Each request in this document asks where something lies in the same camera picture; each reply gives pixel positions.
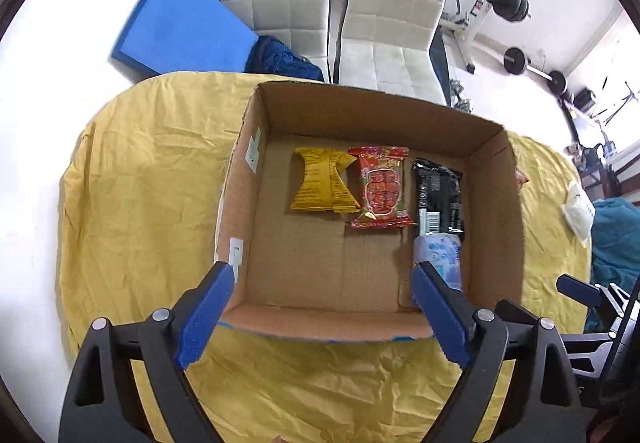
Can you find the teal cloth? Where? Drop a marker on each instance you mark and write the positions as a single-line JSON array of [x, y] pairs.
[[617, 248]]

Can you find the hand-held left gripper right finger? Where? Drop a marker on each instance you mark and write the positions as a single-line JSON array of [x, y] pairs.
[[440, 308]]

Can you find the barbell with black plates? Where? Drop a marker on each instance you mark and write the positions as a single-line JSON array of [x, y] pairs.
[[535, 68]]

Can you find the light blue tissue packet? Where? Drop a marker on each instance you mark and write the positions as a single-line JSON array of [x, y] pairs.
[[441, 257]]

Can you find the yellow snack packet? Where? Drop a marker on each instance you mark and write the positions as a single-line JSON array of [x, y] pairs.
[[324, 181]]

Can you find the blue foam mat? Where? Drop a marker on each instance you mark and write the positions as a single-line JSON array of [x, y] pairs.
[[180, 23]]

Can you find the black weight plates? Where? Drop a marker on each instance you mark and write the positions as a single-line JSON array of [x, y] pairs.
[[515, 2]]

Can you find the red snack packet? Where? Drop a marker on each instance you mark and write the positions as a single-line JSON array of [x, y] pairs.
[[382, 193]]

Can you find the black snack packet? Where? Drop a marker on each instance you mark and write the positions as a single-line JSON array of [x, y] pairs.
[[441, 197]]

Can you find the yellow tablecloth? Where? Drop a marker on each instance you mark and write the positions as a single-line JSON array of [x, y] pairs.
[[145, 203]]

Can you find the dark blue cloth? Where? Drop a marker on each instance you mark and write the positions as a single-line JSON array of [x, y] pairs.
[[280, 57]]

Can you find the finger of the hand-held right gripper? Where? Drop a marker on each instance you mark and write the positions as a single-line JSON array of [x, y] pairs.
[[577, 287]]

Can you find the cardboard box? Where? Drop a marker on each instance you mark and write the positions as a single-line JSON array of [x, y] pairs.
[[360, 243]]

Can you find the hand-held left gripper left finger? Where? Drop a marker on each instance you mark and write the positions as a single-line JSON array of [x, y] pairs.
[[206, 303]]

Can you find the white plastic bag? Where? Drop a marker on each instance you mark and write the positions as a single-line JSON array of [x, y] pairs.
[[580, 212]]

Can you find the white weight bench rack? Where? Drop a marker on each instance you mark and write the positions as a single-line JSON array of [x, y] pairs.
[[480, 8]]

